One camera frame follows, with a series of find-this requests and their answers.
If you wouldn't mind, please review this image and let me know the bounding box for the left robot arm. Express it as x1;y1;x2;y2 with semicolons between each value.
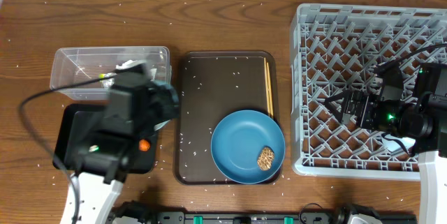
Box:
61;61;179;223

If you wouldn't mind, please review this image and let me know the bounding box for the wooden chopstick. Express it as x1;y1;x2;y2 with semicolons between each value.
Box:
264;59;273;118
265;61;274;119

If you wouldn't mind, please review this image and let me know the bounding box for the brown patterned food piece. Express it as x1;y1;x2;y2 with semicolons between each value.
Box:
257;147;274;171

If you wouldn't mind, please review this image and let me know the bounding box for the black plastic tray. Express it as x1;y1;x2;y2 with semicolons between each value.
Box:
54;103;158;174

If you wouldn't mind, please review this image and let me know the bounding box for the light blue rice bowl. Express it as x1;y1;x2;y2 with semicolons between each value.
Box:
154;120;170;131

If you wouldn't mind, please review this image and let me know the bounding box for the orange carrot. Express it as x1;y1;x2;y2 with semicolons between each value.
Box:
139;139;151;151

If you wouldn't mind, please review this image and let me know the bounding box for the green foil snack wrapper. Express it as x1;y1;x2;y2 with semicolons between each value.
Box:
98;73;116;89

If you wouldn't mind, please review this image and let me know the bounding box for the grey dishwasher rack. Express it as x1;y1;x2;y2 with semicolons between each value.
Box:
290;3;446;181

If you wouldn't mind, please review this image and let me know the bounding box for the white napkin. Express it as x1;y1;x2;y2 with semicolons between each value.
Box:
114;60;156;79

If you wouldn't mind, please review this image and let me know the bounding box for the blue plate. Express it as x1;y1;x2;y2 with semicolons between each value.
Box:
210;110;286;184

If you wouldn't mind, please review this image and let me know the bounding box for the clear plastic bin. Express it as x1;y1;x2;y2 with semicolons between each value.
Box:
50;46;172;89

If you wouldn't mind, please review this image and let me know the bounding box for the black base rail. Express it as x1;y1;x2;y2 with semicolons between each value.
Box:
111;210;418;224

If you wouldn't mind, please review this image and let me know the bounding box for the light blue cup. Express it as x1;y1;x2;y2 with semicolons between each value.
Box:
381;133;416;154

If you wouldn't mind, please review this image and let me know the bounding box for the brown serving tray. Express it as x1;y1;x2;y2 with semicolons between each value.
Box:
174;51;279;186

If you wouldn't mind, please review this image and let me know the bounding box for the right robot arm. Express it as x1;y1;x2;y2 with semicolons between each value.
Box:
324;62;446;223

